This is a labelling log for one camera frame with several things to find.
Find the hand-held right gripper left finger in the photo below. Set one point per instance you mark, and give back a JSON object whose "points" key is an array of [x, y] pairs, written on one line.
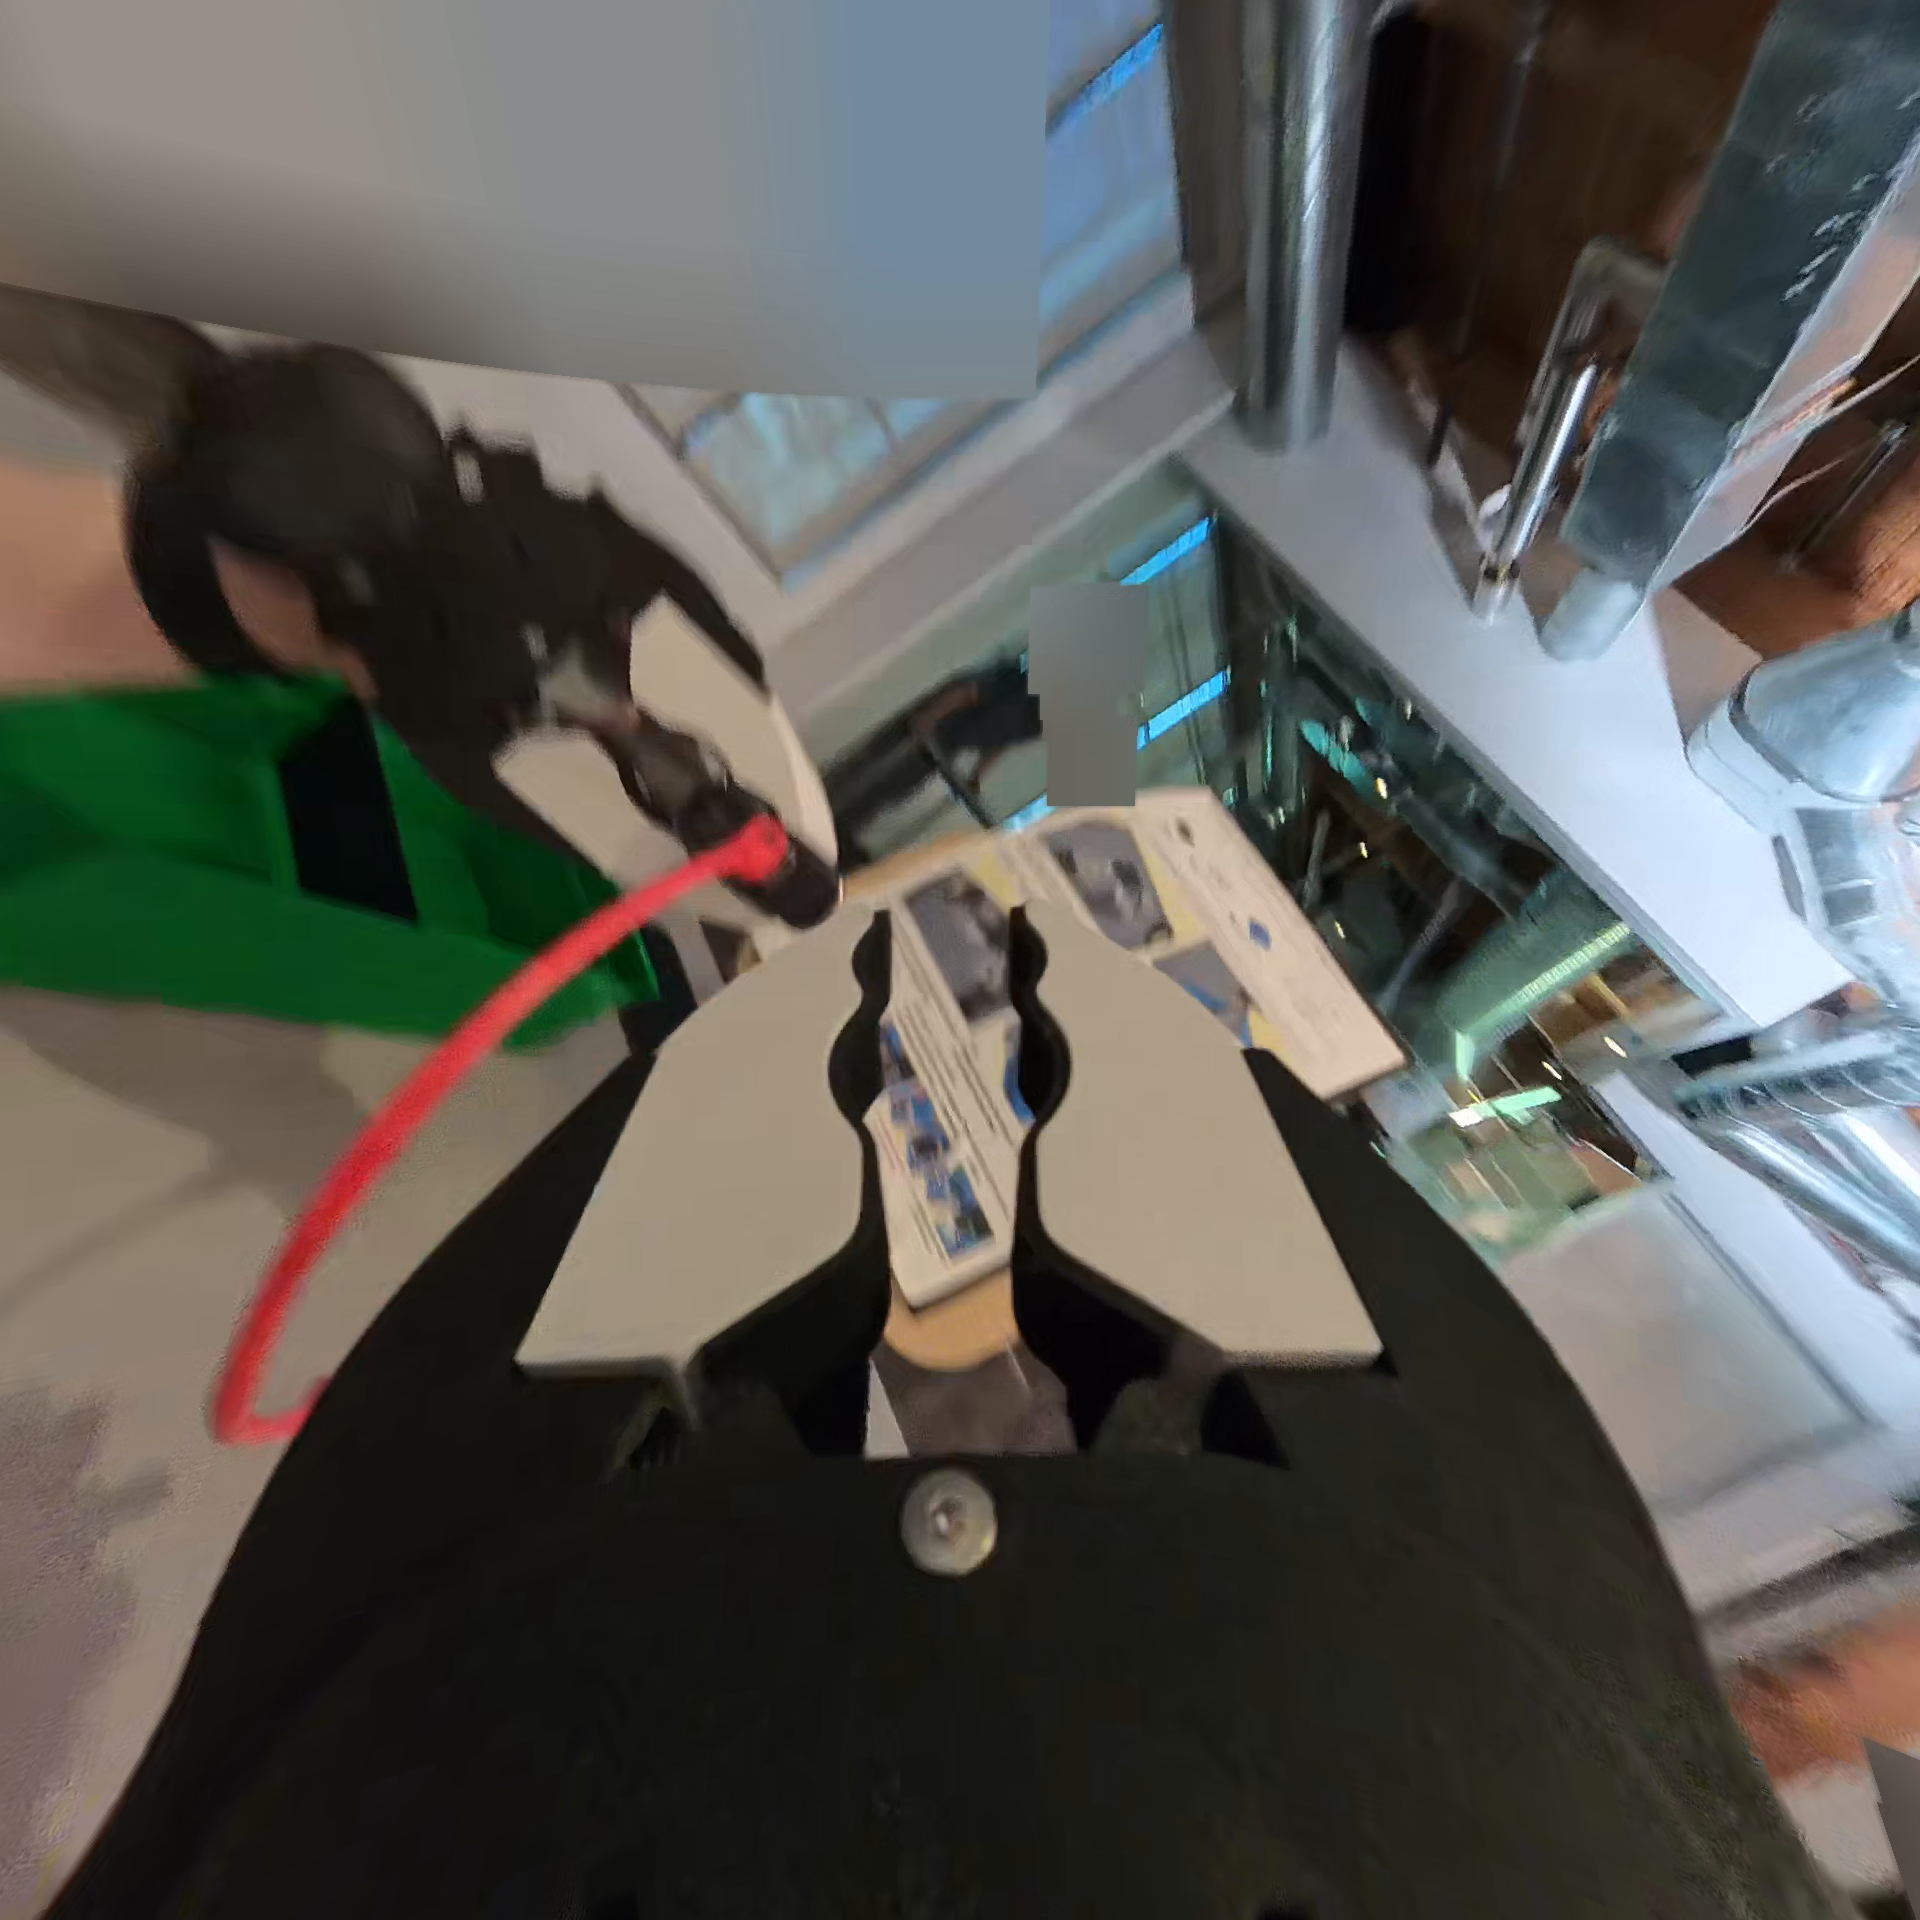
{"points": [[722, 1200]]}

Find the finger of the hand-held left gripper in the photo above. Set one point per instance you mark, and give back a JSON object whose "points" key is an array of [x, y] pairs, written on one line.
{"points": [[751, 735], [548, 774]]}

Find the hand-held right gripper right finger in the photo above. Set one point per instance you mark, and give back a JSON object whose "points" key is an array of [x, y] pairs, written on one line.
{"points": [[1172, 1185]]}

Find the black ethernet switch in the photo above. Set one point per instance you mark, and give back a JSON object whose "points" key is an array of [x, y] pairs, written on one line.
{"points": [[698, 796]]}

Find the green plastic bin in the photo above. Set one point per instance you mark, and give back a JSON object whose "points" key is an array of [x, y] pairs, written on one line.
{"points": [[150, 901]]}

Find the person's left hand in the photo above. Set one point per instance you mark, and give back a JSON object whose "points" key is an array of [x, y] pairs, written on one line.
{"points": [[61, 569]]}

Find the printed instruction sheet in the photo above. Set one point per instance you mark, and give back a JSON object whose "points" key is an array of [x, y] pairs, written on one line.
{"points": [[1276, 961]]}

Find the metal ceiling pipe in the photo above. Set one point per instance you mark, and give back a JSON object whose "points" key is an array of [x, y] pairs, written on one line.
{"points": [[1547, 436]]}

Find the silver ventilation duct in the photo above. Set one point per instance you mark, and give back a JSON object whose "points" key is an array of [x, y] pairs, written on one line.
{"points": [[1816, 750], [1276, 224]]}

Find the rectangular metal duct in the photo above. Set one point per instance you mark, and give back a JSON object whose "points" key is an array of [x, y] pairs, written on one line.
{"points": [[1756, 300]]}

